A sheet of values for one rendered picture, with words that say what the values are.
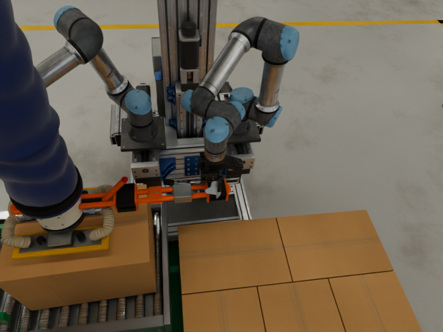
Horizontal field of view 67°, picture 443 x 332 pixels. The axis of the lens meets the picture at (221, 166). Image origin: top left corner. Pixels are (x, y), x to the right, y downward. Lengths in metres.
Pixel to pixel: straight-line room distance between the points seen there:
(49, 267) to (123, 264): 0.29
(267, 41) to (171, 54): 0.51
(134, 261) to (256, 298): 0.71
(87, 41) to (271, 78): 0.72
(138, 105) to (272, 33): 0.67
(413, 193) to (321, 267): 1.57
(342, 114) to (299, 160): 0.85
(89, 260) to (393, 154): 2.89
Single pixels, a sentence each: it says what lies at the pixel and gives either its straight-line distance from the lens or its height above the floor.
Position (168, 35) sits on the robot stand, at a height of 1.49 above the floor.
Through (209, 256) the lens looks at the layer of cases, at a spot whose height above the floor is 0.54.
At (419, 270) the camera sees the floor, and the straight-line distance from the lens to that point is 2.98.
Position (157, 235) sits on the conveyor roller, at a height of 0.55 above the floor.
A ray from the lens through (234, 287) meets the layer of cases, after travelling 1.86.
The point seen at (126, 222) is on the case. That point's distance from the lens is 1.57.
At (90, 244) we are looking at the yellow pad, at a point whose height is 1.10.
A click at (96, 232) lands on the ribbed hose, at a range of 1.35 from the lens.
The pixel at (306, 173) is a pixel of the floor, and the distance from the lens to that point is 3.05.
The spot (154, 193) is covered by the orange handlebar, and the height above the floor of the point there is 1.22.
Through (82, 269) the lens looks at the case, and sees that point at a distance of 1.52.
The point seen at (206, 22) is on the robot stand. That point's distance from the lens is 1.57.
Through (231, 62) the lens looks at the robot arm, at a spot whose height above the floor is 1.59.
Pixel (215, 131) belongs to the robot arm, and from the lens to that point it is 1.03.
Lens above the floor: 2.30
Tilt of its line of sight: 52 degrees down
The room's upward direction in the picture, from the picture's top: 7 degrees clockwise
